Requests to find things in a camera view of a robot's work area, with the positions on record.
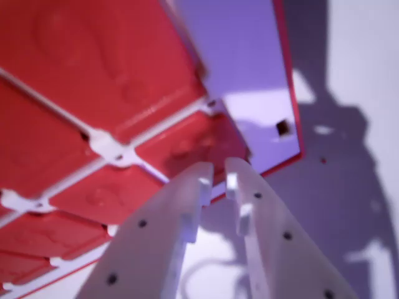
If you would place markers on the red board flap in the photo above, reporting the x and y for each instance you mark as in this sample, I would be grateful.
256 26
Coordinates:
187 146

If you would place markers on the red and white game board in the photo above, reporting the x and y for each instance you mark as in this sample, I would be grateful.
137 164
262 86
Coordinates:
93 78

